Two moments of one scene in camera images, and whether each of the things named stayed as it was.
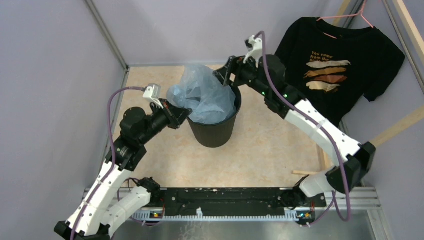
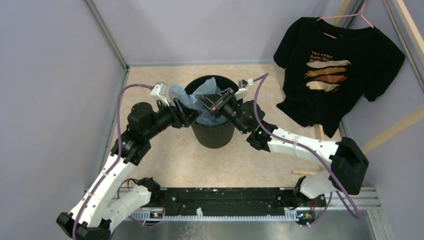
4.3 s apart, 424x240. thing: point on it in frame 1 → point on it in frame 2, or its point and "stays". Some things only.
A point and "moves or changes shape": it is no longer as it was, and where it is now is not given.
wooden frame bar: [417, 116] stays
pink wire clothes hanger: [359, 14] stays
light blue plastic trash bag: [200, 90] moves or changes shape
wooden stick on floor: [306, 172] stays
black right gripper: [234, 66] → [210, 101]
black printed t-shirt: [330, 65] stays
